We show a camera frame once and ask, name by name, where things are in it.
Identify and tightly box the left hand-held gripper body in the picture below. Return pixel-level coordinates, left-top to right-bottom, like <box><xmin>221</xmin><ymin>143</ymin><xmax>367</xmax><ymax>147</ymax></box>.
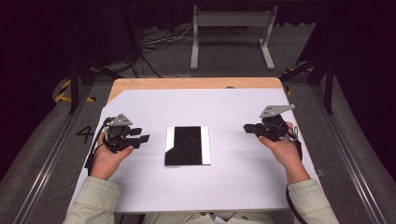
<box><xmin>104</xmin><ymin>113</ymin><xmax>141</xmax><ymax>154</ymax></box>

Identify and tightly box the bundle of floor cables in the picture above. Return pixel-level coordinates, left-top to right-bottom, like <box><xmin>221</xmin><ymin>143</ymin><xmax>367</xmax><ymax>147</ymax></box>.
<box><xmin>136</xmin><ymin>23</ymin><xmax>194</xmax><ymax>78</ymax></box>

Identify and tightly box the person's left hand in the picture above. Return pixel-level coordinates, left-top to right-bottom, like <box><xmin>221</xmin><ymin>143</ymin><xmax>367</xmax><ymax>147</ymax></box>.
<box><xmin>90</xmin><ymin>133</ymin><xmax>135</xmax><ymax>182</ymax></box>

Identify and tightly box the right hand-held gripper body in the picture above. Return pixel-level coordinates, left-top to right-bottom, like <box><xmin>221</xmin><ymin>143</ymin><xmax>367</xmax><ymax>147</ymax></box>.
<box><xmin>258</xmin><ymin>105</ymin><xmax>296</xmax><ymax>143</ymax></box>

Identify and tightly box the person's beige jacket torso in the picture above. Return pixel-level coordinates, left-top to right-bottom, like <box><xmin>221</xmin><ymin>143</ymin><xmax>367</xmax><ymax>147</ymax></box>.
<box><xmin>142</xmin><ymin>211</ymin><xmax>276</xmax><ymax>224</ymax></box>

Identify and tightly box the white metal stand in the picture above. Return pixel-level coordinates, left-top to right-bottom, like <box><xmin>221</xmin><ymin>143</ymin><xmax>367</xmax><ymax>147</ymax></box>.
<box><xmin>190</xmin><ymin>4</ymin><xmax>279</xmax><ymax>71</ymax></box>

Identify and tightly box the black metal stand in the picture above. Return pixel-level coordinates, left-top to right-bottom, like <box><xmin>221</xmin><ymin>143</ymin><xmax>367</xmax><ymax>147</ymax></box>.
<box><xmin>279</xmin><ymin>6</ymin><xmax>336</xmax><ymax>115</ymax></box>
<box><xmin>65</xmin><ymin>6</ymin><xmax>123</xmax><ymax>115</ymax></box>

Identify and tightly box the aluminium floor rail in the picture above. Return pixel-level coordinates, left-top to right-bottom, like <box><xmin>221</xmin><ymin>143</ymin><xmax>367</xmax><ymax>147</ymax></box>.
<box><xmin>11</xmin><ymin>83</ymin><xmax>94</xmax><ymax>224</ymax></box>
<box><xmin>311</xmin><ymin>84</ymin><xmax>388</xmax><ymax>224</ymax></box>

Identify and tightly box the person's right hand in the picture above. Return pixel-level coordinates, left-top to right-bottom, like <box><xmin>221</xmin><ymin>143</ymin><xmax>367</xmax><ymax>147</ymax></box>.
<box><xmin>257</xmin><ymin>121</ymin><xmax>312</xmax><ymax>187</ymax></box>

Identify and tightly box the right hand-held gripper cable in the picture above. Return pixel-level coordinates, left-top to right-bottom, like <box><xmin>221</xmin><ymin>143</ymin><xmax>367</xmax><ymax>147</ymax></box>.
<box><xmin>285</xmin><ymin>123</ymin><xmax>310</xmax><ymax>224</ymax></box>

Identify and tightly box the white paper sheet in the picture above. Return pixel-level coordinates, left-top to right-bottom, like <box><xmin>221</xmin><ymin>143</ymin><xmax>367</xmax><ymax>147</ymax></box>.
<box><xmin>68</xmin><ymin>88</ymin><xmax>318</xmax><ymax>215</ymax></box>

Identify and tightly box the yellow black hazard tape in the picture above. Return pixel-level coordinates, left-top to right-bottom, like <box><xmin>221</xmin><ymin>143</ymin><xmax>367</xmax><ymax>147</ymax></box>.
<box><xmin>54</xmin><ymin>78</ymin><xmax>97</xmax><ymax>104</ymax></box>

